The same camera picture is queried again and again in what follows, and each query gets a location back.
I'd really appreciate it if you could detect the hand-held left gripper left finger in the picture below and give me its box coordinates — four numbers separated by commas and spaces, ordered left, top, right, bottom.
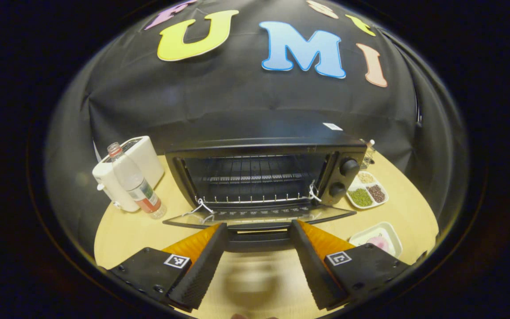
104, 222, 229, 311

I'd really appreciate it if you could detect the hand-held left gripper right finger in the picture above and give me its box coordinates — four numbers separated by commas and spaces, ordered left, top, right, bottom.
289, 220, 411, 311

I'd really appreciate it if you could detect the white rectangular plate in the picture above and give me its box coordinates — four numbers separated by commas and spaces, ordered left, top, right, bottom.
349, 222, 402, 259

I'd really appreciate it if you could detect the pink ham slice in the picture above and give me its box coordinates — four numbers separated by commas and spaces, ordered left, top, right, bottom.
366, 236, 391, 254

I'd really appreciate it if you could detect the black electric oven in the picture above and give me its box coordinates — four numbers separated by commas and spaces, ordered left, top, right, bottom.
163, 133, 368, 253

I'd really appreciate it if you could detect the white divided bean dish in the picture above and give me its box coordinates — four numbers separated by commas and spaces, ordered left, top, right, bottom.
346, 171, 389, 210

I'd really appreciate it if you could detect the clear plastic water bottle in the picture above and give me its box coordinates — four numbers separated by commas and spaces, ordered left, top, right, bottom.
107, 142, 167, 220

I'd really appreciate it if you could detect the white toaster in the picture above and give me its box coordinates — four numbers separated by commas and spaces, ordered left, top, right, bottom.
92, 136, 165, 212

